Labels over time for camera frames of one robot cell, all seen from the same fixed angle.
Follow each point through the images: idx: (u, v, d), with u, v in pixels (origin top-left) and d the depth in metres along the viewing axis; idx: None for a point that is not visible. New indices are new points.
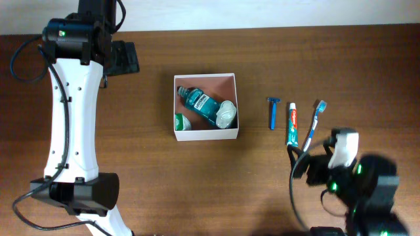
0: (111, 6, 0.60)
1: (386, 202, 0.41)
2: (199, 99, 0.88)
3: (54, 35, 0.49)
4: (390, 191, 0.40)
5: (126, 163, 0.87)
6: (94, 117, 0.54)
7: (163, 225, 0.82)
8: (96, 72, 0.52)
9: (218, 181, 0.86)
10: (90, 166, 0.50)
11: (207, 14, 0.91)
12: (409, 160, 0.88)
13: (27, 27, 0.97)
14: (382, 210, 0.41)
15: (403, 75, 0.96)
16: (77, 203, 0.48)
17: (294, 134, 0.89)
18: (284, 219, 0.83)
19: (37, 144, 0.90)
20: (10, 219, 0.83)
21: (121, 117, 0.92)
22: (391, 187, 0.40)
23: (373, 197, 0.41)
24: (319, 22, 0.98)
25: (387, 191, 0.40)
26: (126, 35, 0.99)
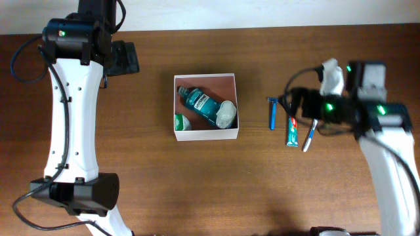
0: (111, 7, 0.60)
1: (375, 84, 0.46)
2: (198, 99, 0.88)
3: (54, 35, 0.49)
4: (377, 73, 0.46)
5: (126, 163, 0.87)
6: (94, 116, 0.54)
7: (163, 225, 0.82)
8: (96, 72, 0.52)
9: (218, 181, 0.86)
10: (90, 166, 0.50)
11: (207, 14, 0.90)
12: None
13: (26, 27, 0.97)
14: (374, 98, 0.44)
15: (403, 75, 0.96)
16: (77, 203, 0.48)
17: (294, 134, 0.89)
18: (283, 219, 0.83)
19: (37, 143, 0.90)
20: (10, 219, 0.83)
21: (121, 117, 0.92)
22: (376, 71, 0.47)
23: (366, 81, 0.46)
24: (319, 22, 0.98)
25: (375, 73, 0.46)
26: (126, 35, 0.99)
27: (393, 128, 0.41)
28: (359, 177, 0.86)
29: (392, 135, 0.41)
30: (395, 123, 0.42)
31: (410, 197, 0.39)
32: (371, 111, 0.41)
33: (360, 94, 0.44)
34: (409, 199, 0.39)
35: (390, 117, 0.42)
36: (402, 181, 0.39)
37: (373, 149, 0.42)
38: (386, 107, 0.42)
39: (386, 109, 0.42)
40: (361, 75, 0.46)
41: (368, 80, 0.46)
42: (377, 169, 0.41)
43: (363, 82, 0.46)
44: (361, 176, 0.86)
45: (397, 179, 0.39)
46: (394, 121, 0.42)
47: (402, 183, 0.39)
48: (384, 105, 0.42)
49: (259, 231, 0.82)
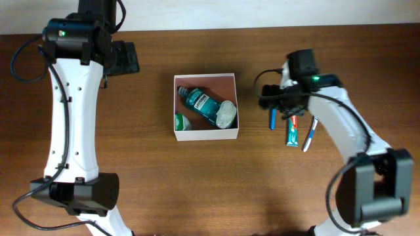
0: (111, 7, 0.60)
1: (310, 65, 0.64)
2: (199, 99, 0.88)
3: (54, 35, 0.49)
4: (308, 58, 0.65)
5: (126, 163, 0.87)
6: (94, 116, 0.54)
7: (163, 225, 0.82)
8: (96, 72, 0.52)
9: (218, 181, 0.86)
10: (90, 166, 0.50)
11: (207, 14, 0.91)
12: None
13: (26, 27, 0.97)
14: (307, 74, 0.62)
15: (403, 75, 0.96)
16: (77, 203, 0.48)
17: (294, 134, 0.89)
18: (283, 219, 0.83)
19: (37, 143, 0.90)
20: (11, 219, 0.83)
21: (121, 117, 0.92)
22: (308, 55, 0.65)
23: (302, 65, 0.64)
24: (319, 22, 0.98)
25: (307, 58, 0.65)
26: (126, 35, 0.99)
27: (327, 88, 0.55)
28: None
29: (328, 92, 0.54)
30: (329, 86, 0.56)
31: (355, 126, 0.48)
32: (307, 81, 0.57)
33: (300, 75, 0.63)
34: (355, 127, 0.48)
35: (323, 81, 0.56)
36: (345, 117, 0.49)
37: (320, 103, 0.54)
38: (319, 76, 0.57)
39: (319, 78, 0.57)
40: (298, 62, 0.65)
41: (304, 64, 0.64)
42: (328, 116, 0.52)
43: (300, 65, 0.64)
44: None
45: (340, 115, 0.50)
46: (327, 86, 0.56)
47: (345, 117, 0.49)
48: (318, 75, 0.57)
49: (259, 231, 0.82)
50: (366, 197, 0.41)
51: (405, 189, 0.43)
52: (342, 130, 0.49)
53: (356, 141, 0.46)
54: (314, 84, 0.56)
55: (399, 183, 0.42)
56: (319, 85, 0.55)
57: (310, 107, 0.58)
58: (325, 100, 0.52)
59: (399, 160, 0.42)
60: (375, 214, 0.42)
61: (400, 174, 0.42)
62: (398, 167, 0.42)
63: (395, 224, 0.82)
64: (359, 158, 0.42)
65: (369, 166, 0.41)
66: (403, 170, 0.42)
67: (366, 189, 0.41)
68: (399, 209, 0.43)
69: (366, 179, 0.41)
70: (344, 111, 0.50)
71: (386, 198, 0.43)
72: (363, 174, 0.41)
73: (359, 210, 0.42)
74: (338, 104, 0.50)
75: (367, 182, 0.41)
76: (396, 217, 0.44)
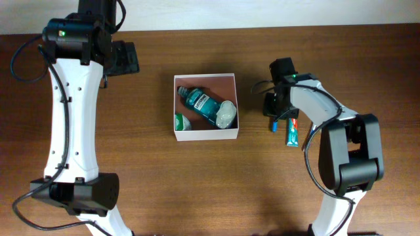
0: (111, 7, 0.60)
1: (289, 70, 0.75)
2: (199, 99, 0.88)
3: (54, 35, 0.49)
4: (287, 64, 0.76)
5: (126, 163, 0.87)
6: (94, 115, 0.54)
7: (162, 225, 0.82)
8: (96, 72, 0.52)
9: (218, 181, 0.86)
10: (90, 166, 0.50)
11: (207, 14, 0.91)
12: (411, 160, 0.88)
13: (26, 27, 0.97)
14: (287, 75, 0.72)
15: (404, 75, 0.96)
16: (77, 202, 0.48)
17: (294, 134, 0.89)
18: (284, 219, 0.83)
19: (37, 143, 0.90)
20: (11, 219, 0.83)
21: (121, 117, 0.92)
22: (286, 61, 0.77)
23: (283, 70, 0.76)
24: (319, 22, 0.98)
25: (286, 64, 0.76)
26: (126, 35, 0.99)
27: (303, 81, 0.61)
28: None
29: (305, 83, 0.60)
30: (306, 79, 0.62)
31: (327, 103, 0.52)
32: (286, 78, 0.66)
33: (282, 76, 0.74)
34: (327, 103, 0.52)
35: (299, 77, 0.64)
36: (318, 97, 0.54)
37: (298, 93, 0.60)
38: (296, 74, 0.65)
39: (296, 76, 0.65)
40: (279, 66, 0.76)
41: (283, 69, 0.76)
42: (305, 101, 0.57)
43: (281, 69, 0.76)
44: None
45: (314, 96, 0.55)
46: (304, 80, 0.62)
47: (319, 97, 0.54)
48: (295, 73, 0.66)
49: (259, 231, 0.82)
50: (341, 160, 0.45)
51: (378, 150, 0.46)
52: (316, 107, 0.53)
53: (329, 113, 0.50)
54: (291, 79, 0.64)
55: (370, 143, 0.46)
56: (296, 79, 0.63)
57: (293, 101, 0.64)
58: (302, 88, 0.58)
59: (365, 120, 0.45)
60: (354, 177, 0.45)
61: (370, 135, 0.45)
62: (366, 127, 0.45)
63: (395, 224, 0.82)
64: (329, 120, 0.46)
65: (340, 128, 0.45)
66: (372, 131, 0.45)
67: (340, 152, 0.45)
68: (375, 171, 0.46)
69: (338, 140, 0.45)
70: (318, 94, 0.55)
71: (361, 160, 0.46)
72: (334, 135, 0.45)
73: (338, 173, 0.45)
74: (312, 88, 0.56)
75: (339, 144, 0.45)
76: (375, 181, 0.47)
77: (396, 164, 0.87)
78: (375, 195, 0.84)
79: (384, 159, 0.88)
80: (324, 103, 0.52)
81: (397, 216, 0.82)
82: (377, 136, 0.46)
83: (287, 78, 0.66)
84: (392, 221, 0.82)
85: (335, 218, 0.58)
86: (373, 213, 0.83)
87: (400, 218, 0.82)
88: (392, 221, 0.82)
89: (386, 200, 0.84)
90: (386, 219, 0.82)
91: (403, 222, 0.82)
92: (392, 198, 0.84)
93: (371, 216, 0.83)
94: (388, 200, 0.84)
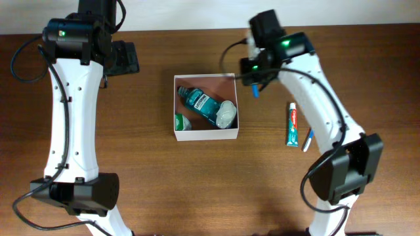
0: (111, 7, 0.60)
1: (275, 27, 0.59)
2: (199, 99, 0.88)
3: (54, 35, 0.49)
4: (271, 19, 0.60)
5: (127, 163, 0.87)
6: (94, 115, 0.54)
7: (162, 225, 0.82)
8: (96, 72, 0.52)
9: (218, 181, 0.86)
10: (90, 166, 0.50)
11: (207, 14, 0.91)
12: (411, 159, 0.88)
13: (26, 27, 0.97)
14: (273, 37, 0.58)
15: (404, 74, 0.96)
16: (77, 203, 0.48)
17: (294, 134, 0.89)
18: (283, 219, 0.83)
19: (37, 143, 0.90)
20: (10, 219, 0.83)
21: (121, 117, 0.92)
22: (272, 18, 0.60)
23: (267, 29, 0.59)
24: (319, 21, 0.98)
25: (270, 19, 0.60)
26: (126, 35, 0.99)
27: (298, 56, 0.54)
28: None
29: (300, 63, 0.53)
30: (301, 50, 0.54)
31: (330, 109, 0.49)
32: (277, 46, 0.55)
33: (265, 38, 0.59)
34: (329, 110, 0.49)
35: (293, 46, 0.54)
36: (319, 96, 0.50)
37: (291, 76, 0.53)
38: (289, 40, 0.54)
39: (291, 42, 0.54)
40: (262, 26, 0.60)
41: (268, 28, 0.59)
42: (301, 92, 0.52)
43: (264, 30, 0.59)
44: None
45: (314, 93, 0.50)
46: (298, 50, 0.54)
47: (319, 99, 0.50)
48: (288, 39, 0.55)
49: (259, 231, 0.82)
50: (338, 181, 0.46)
51: (373, 168, 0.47)
52: (316, 111, 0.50)
53: (331, 128, 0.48)
54: (283, 49, 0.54)
55: (369, 166, 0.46)
56: (291, 50, 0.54)
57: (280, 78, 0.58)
58: (298, 76, 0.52)
59: (370, 145, 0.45)
60: (345, 191, 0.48)
61: (371, 158, 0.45)
62: (370, 153, 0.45)
63: (395, 224, 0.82)
64: (335, 151, 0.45)
65: (342, 158, 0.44)
66: (374, 155, 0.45)
67: (339, 177, 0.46)
68: (365, 181, 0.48)
69: (340, 168, 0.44)
70: (318, 88, 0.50)
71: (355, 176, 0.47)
72: (338, 166, 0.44)
73: (333, 191, 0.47)
74: (312, 80, 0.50)
75: (340, 172, 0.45)
76: (363, 189, 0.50)
77: (396, 164, 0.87)
78: (376, 194, 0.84)
79: (384, 159, 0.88)
80: (326, 110, 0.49)
81: (398, 216, 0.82)
82: (377, 157, 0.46)
83: (278, 46, 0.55)
84: (392, 221, 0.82)
85: (333, 221, 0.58)
86: (374, 213, 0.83)
87: (400, 218, 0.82)
88: (392, 221, 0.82)
89: (386, 200, 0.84)
90: (387, 219, 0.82)
91: (403, 222, 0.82)
92: (392, 198, 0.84)
93: (372, 216, 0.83)
94: (388, 200, 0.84)
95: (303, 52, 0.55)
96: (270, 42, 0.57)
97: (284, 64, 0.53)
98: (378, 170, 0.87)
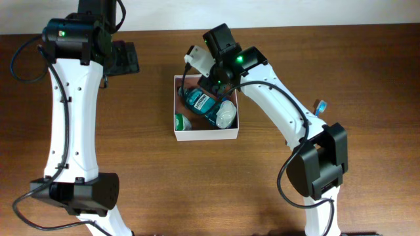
0: (111, 6, 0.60)
1: (230, 42, 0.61)
2: (199, 99, 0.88)
3: (54, 35, 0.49)
4: (224, 34, 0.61)
5: (127, 163, 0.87)
6: (94, 115, 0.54)
7: (162, 225, 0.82)
8: (96, 72, 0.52)
9: (218, 181, 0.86)
10: (90, 166, 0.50)
11: (207, 14, 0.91)
12: (410, 159, 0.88)
13: (25, 27, 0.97)
14: (229, 53, 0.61)
15: (403, 74, 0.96)
16: (76, 203, 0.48)
17: None
18: (283, 219, 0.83)
19: (37, 143, 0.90)
20: (10, 219, 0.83)
21: (121, 117, 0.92)
22: (224, 33, 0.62)
23: (221, 44, 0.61)
24: (319, 21, 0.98)
25: (222, 35, 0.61)
26: (126, 35, 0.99)
27: (254, 67, 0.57)
28: (359, 176, 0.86)
29: (257, 73, 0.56)
30: (255, 63, 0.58)
31: (291, 109, 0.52)
32: (232, 62, 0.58)
33: (220, 54, 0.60)
34: (289, 109, 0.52)
35: (248, 61, 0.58)
36: (278, 99, 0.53)
37: (250, 88, 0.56)
38: (243, 56, 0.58)
39: (244, 58, 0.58)
40: (216, 41, 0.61)
41: (222, 44, 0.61)
42: (262, 98, 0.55)
43: (219, 45, 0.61)
44: (361, 176, 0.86)
45: (273, 98, 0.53)
46: (253, 62, 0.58)
47: (279, 101, 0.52)
48: (242, 54, 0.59)
49: (259, 231, 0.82)
50: (313, 175, 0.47)
51: (343, 155, 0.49)
52: (278, 115, 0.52)
53: (296, 126, 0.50)
54: (238, 65, 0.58)
55: (338, 154, 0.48)
56: (245, 64, 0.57)
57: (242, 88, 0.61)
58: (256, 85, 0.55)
59: (335, 136, 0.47)
60: (322, 182, 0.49)
61: (338, 147, 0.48)
62: (335, 142, 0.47)
63: (395, 224, 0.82)
64: (301, 147, 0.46)
65: (312, 151, 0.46)
66: (340, 143, 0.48)
67: (313, 172, 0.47)
68: (340, 170, 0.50)
69: (311, 162, 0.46)
70: (277, 92, 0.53)
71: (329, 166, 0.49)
72: (308, 160, 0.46)
73: (311, 185, 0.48)
74: (270, 87, 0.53)
75: (312, 165, 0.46)
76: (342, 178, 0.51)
77: (396, 164, 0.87)
78: (375, 194, 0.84)
79: (384, 159, 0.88)
80: (287, 110, 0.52)
81: (397, 216, 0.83)
82: (343, 145, 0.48)
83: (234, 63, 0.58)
84: (392, 221, 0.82)
85: (323, 213, 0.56)
86: (374, 213, 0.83)
87: (400, 218, 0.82)
88: (392, 221, 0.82)
89: (386, 200, 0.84)
90: (387, 219, 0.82)
91: (403, 221, 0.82)
92: (391, 198, 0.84)
93: (371, 216, 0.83)
94: (388, 200, 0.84)
95: (258, 63, 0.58)
96: (226, 59, 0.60)
97: (242, 77, 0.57)
98: (378, 170, 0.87)
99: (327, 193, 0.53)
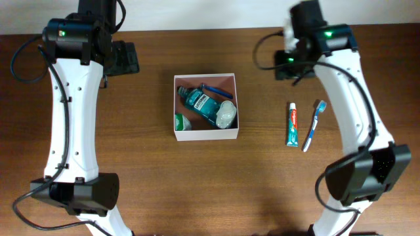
0: (111, 7, 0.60)
1: (316, 18, 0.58)
2: (199, 99, 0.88)
3: (54, 35, 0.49)
4: (311, 8, 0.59)
5: (127, 163, 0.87)
6: (94, 115, 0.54)
7: (162, 225, 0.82)
8: (96, 71, 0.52)
9: (218, 181, 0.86)
10: (90, 166, 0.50)
11: (207, 14, 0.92)
12: (411, 159, 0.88)
13: (25, 27, 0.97)
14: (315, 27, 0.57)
15: (404, 74, 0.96)
16: (77, 203, 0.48)
17: (294, 134, 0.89)
18: (284, 219, 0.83)
19: (37, 143, 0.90)
20: (10, 219, 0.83)
21: (121, 117, 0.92)
22: (312, 6, 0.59)
23: (308, 18, 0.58)
24: None
25: (309, 7, 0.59)
26: (126, 35, 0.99)
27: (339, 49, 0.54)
28: None
29: (340, 59, 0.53)
30: (343, 44, 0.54)
31: (363, 111, 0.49)
32: (318, 35, 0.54)
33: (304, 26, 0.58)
34: (360, 109, 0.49)
35: (335, 38, 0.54)
36: (354, 93, 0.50)
37: (328, 71, 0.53)
38: (332, 32, 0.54)
39: (334, 33, 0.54)
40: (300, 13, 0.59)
41: (309, 21, 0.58)
42: (336, 87, 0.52)
43: (303, 18, 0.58)
44: None
45: (349, 91, 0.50)
46: (340, 42, 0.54)
47: (354, 96, 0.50)
48: (331, 31, 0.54)
49: (259, 231, 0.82)
50: (356, 185, 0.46)
51: (394, 180, 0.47)
52: (346, 107, 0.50)
53: (359, 126, 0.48)
54: (325, 40, 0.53)
55: (390, 177, 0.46)
56: (333, 41, 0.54)
57: (317, 72, 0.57)
58: (335, 72, 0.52)
59: (396, 156, 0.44)
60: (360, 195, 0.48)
61: (395, 167, 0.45)
62: (394, 166, 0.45)
63: (395, 224, 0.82)
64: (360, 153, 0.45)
65: (367, 165, 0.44)
66: (398, 166, 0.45)
67: (357, 182, 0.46)
68: (384, 190, 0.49)
69: (361, 173, 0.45)
70: (354, 88, 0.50)
71: (375, 184, 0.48)
72: (359, 171, 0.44)
73: (346, 195, 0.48)
74: (350, 79, 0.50)
75: (361, 176, 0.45)
76: (380, 196, 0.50)
77: None
78: None
79: None
80: (357, 110, 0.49)
81: (398, 216, 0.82)
82: (400, 172, 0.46)
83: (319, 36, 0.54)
84: (392, 221, 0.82)
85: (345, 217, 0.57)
86: (374, 214, 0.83)
87: (401, 218, 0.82)
88: (392, 221, 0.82)
89: (386, 200, 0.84)
90: (387, 219, 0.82)
91: (403, 222, 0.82)
92: (391, 198, 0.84)
93: (371, 216, 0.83)
94: (388, 200, 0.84)
95: (345, 46, 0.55)
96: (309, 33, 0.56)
97: (325, 56, 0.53)
98: None
99: (356, 204, 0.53)
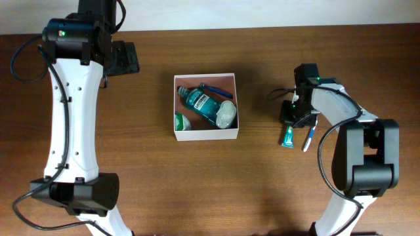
0: (111, 7, 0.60)
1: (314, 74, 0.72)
2: (199, 99, 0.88)
3: (54, 35, 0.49)
4: (312, 67, 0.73)
5: (126, 163, 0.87)
6: (94, 115, 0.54)
7: (162, 225, 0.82)
8: (96, 72, 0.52)
9: (218, 181, 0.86)
10: (89, 166, 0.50)
11: (207, 14, 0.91)
12: (411, 159, 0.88)
13: (25, 27, 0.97)
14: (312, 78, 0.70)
15: (404, 74, 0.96)
16: (77, 203, 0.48)
17: (290, 134, 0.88)
18: (283, 219, 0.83)
19: (37, 143, 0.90)
20: (10, 219, 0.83)
21: (121, 117, 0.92)
22: (313, 66, 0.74)
23: (306, 72, 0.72)
24: (319, 21, 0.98)
25: (310, 67, 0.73)
26: (126, 35, 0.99)
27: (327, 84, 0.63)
28: None
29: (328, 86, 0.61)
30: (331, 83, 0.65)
31: (350, 107, 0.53)
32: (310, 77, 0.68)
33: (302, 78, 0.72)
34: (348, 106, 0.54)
35: (323, 80, 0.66)
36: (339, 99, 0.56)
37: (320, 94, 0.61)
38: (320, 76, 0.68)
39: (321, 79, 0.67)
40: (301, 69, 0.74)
41: (308, 73, 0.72)
42: (327, 102, 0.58)
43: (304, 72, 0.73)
44: None
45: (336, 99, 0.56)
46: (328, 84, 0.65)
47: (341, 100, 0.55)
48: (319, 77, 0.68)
49: (259, 231, 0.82)
50: (356, 160, 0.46)
51: (395, 157, 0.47)
52: (336, 110, 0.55)
53: (348, 114, 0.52)
54: (315, 81, 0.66)
55: (388, 151, 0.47)
56: (320, 82, 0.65)
57: (316, 105, 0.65)
58: (324, 91, 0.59)
59: (386, 128, 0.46)
60: (365, 181, 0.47)
61: (388, 140, 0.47)
62: (386, 134, 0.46)
63: (396, 224, 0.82)
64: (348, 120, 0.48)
65: (359, 129, 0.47)
66: (390, 138, 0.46)
67: (356, 158, 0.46)
68: (391, 179, 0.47)
69: (356, 141, 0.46)
70: (341, 98, 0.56)
71: (378, 167, 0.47)
72: (352, 136, 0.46)
73: (351, 174, 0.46)
74: (335, 92, 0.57)
75: (356, 146, 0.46)
76: (387, 187, 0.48)
77: None
78: None
79: None
80: (344, 105, 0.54)
81: (398, 216, 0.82)
82: (395, 142, 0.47)
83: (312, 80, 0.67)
84: (392, 221, 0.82)
85: (348, 211, 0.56)
86: (373, 213, 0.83)
87: (401, 218, 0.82)
88: (392, 221, 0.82)
89: (386, 200, 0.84)
90: (387, 218, 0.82)
91: (403, 221, 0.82)
92: (392, 198, 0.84)
93: (371, 215, 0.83)
94: (388, 200, 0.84)
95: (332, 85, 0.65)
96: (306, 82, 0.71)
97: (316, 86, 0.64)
98: None
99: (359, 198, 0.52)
